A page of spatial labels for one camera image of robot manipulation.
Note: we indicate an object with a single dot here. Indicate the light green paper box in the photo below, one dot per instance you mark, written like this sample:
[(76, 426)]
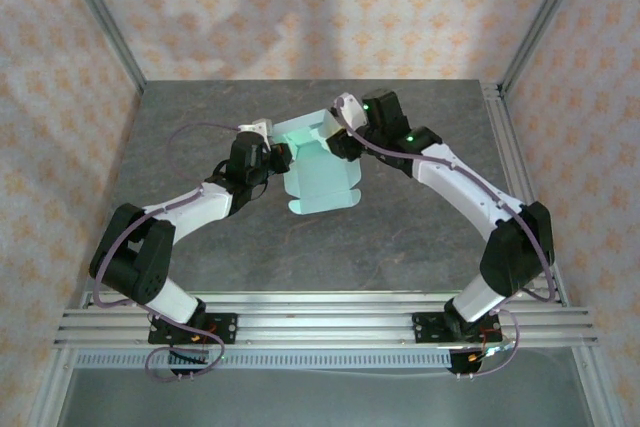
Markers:
[(320, 182)]

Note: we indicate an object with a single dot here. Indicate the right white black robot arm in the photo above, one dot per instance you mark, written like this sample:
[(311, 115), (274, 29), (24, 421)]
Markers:
[(465, 192)]

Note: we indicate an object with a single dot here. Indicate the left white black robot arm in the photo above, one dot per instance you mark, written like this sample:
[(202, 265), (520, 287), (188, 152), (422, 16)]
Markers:
[(195, 209)]

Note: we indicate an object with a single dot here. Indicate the black controller board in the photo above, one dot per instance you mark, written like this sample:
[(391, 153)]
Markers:
[(462, 364), (187, 359)]

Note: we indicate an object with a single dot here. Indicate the grey metal panel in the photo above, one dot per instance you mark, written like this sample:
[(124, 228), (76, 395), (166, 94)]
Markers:
[(325, 402)]

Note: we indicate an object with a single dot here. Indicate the aluminium side rail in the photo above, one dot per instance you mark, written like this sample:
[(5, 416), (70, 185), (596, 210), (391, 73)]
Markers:
[(505, 137)]

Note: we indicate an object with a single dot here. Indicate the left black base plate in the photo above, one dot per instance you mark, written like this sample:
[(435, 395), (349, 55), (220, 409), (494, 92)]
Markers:
[(225, 327)]

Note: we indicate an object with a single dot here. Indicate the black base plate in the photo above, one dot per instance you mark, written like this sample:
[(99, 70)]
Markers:
[(225, 327), (425, 327)]

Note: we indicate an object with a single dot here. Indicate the aluminium mounting rail beam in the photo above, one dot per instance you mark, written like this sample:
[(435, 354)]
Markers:
[(325, 322)]

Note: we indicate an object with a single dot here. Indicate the aluminium frame post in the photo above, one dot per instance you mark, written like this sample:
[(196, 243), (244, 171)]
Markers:
[(546, 12), (101, 12)]

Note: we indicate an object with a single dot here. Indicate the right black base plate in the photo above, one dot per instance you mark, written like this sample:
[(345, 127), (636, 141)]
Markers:
[(425, 327)]

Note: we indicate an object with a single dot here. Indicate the aluminium frame leg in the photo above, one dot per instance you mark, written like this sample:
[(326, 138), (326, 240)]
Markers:
[(52, 387), (595, 387)]

